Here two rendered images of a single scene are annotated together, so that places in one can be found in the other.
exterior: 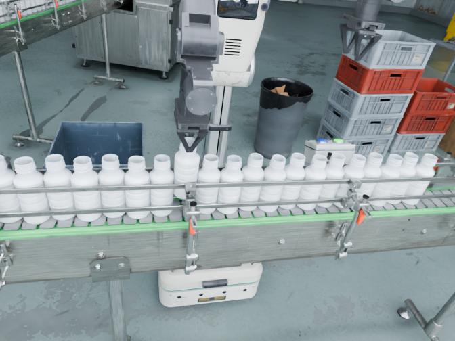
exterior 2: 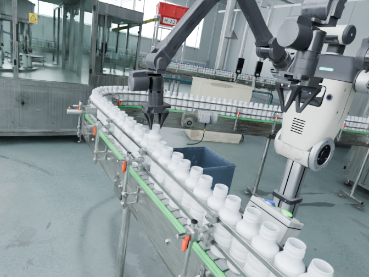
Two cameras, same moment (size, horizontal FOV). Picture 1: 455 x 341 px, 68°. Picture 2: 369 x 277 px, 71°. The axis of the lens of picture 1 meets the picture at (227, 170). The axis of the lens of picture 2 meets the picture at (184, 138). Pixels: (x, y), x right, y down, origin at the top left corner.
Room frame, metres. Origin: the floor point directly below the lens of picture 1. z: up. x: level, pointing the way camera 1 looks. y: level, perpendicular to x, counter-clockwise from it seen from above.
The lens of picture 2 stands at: (0.49, -0.87, 1.47)
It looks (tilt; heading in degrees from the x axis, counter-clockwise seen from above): 17 degrees down; 72
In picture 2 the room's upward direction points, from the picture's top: 10 degrees clockwise
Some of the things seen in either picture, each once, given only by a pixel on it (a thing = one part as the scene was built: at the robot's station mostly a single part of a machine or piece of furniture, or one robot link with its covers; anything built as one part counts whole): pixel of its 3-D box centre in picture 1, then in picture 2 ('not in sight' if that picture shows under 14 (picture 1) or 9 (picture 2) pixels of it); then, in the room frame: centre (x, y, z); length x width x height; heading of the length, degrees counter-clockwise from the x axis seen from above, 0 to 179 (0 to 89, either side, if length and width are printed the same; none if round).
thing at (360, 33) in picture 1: (360, 41); (291, 94); (0.95, -0.29, 1.43); 0.07 x 0.07 x 0.09; 16
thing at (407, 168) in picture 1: (400, 178); (285, 276); (0.88, -0.52, 1.08); 0.06 x 0.06 x 0.17
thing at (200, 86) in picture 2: not in sight; (216, 110); (2.67, 4.08, 0.59); 1.10 x 0.62 x 1.18; 179
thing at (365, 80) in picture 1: (378, 73); not in sight; (3.12, -1.21, 0.78); 0.61 x 0.41 x 0.22; 113
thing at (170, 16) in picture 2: not in sight; (166, 59); (2.03, 6.88, 1.40); 0.92 x 0.72 x 2.80; 179
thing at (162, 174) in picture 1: (161, 185); (146, 151); (0.67, 0.16, 1.08); 0.06 x 0.06 x 0.17
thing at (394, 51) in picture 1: (386, 49); not in sight; (3.11, -1.21, 1.00); 0.61 x 0.41 x 0.22; 114
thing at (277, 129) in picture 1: (279, 120); not in sight; (2.82, -0.40, 0.32); 0.45 x 0.45 x 0.64
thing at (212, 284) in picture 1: (204, 233); not in sight; (1.36, 0.07, 0.24); 0.68 x 0.53 x 0.41; 17
